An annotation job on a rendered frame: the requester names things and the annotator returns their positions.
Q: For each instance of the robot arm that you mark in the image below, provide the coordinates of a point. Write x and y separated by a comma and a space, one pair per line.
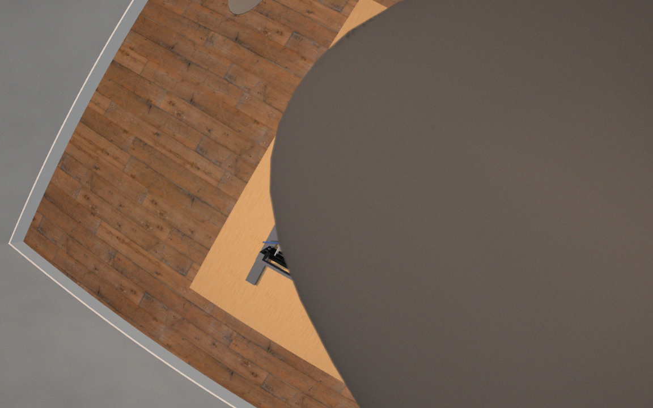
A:
463, 196

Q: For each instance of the grey metal rack with black port panel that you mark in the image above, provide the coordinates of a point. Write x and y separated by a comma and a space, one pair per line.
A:
268, 251

